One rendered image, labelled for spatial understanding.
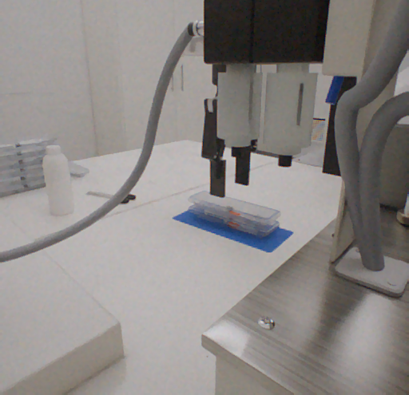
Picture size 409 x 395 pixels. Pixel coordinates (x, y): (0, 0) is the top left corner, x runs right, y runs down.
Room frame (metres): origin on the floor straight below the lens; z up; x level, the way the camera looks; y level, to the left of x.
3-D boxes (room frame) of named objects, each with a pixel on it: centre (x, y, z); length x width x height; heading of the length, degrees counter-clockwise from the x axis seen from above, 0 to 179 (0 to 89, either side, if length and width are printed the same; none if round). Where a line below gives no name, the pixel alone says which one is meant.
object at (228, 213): (0.60, -0.06, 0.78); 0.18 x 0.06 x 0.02; 51
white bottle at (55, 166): (0.66, 0.31, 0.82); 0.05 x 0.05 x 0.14
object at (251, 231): (0.60, -0.06, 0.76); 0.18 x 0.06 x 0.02; 52
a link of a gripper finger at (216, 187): (0.56, -0.03, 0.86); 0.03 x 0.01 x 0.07; 52
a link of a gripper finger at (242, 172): (0.62, -0.08, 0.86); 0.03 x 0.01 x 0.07; 52
